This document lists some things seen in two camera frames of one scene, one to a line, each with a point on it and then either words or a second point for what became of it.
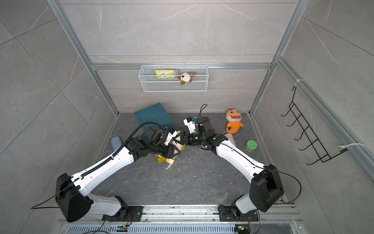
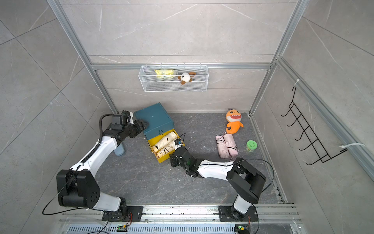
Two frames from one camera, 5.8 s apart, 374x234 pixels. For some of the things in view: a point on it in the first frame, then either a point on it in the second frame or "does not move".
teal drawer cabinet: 155,113 does not move
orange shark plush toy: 233,117 does not move
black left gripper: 169,153 to 140,126
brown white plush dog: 185,77 does not move
